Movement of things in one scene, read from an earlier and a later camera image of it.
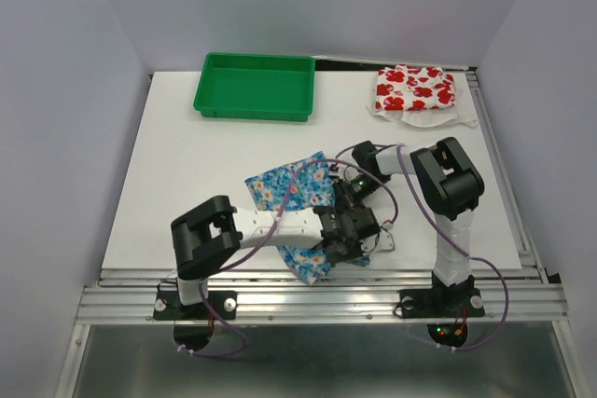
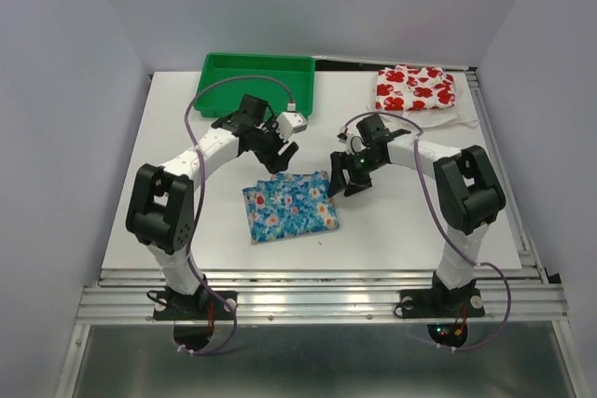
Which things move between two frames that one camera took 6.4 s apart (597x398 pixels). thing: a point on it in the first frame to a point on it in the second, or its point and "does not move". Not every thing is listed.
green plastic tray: (267, 87) does not move
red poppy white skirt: (406, 88) does not move
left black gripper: (333, 257) to (281, 163)
